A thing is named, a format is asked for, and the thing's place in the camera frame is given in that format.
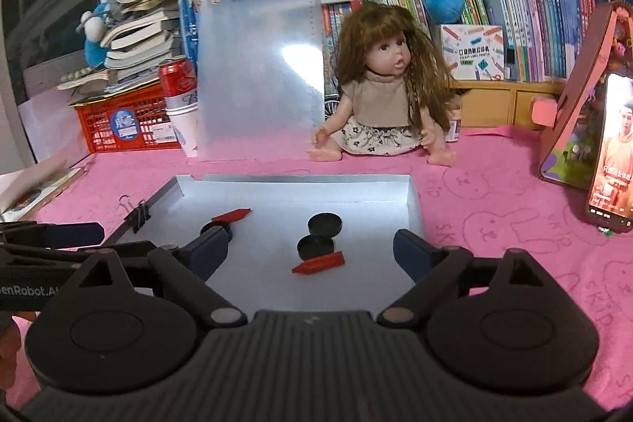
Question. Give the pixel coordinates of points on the row of upright books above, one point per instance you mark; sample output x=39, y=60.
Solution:
x=534, y=16

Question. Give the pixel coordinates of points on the wooden drawer unit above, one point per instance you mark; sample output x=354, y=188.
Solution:
x=494, y=105

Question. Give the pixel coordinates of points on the small blue white plush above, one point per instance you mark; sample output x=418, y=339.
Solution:
x=94, y=51

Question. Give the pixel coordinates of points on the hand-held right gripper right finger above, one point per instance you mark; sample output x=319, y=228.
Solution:
x=413, y=254

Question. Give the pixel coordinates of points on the pile of worn books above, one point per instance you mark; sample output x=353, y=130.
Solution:
x=143, y=36

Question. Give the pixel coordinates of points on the white printed carton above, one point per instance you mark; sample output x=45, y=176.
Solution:
x=470, y=51

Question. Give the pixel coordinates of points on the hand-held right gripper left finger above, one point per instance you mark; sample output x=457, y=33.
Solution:
x=210, y=256

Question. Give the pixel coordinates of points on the stack of white paper cups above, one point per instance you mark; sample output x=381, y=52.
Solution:
x=183, y=130

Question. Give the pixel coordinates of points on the small black binder clip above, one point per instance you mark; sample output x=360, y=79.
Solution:
x=138, y=219

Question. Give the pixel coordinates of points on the red basket with round sticker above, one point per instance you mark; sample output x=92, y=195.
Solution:
x=99, y=125

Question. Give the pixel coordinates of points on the loose papers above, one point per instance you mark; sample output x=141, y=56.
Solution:
x=34, y=194

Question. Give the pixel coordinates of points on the white flat panel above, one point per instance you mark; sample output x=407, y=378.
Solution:
x=49, y=130

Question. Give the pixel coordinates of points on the frosted plastic clipboard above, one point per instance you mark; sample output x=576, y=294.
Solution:
x=257, y=81

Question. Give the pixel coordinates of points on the black round disc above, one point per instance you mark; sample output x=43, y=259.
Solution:
x=316, y=248
x=325, y=224

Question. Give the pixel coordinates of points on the long-haired baby doll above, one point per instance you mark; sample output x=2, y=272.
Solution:
x=385, y=105

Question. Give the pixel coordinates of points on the smartphone with lit screen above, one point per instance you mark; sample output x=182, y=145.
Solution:
x=615, y=155

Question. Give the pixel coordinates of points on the grey cardboard box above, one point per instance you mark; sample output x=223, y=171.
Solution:
x=277, y=204

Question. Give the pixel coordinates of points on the pink printed blanket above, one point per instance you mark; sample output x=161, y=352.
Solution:
x=494, y=214

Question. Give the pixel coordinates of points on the red pointed piece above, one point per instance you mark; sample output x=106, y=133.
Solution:
x=319, y=264
x=232, y=215

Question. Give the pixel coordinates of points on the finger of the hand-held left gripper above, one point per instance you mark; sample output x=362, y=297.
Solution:
x=74, y=234
x=128, y=250

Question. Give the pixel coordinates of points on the small bottle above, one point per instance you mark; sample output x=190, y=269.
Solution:
x=456, y=125

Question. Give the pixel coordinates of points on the pink phone stand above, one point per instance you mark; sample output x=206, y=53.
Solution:
x=578, y=95

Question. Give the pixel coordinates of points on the red soda can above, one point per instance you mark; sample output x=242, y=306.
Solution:
x=178, y=78

